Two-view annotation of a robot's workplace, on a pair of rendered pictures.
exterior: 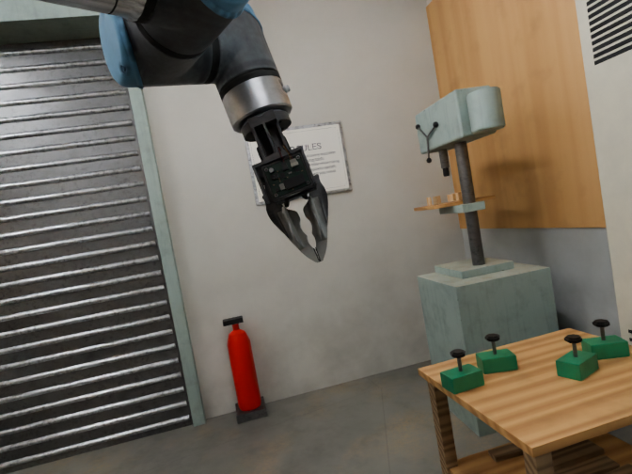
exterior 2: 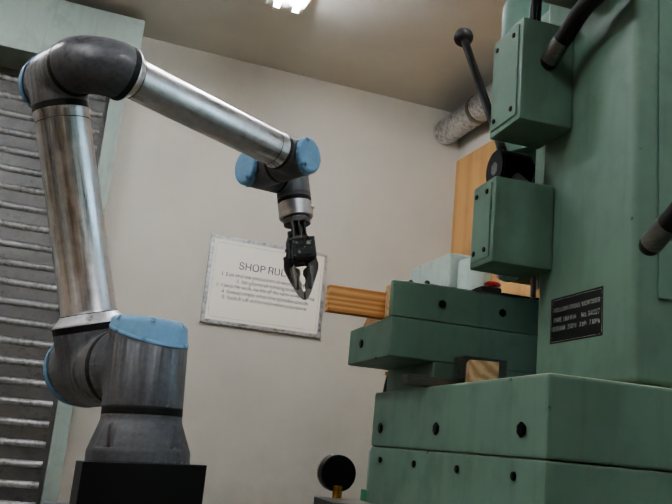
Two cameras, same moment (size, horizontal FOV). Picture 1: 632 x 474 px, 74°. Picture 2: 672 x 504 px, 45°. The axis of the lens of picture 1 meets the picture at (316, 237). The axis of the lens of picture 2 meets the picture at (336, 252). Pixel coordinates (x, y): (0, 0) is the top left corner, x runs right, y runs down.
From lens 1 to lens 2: 1.54 m
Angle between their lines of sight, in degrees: 18
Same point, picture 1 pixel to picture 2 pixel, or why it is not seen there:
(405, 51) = (422, 200)
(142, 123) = (103, 188)
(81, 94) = not seen: hidden behind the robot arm
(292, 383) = not seen: outside the picture
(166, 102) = (136, 173)
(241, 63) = (295, 189)
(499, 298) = not seen: hidden behind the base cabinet
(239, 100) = (289, 205)
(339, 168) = (310, 308)
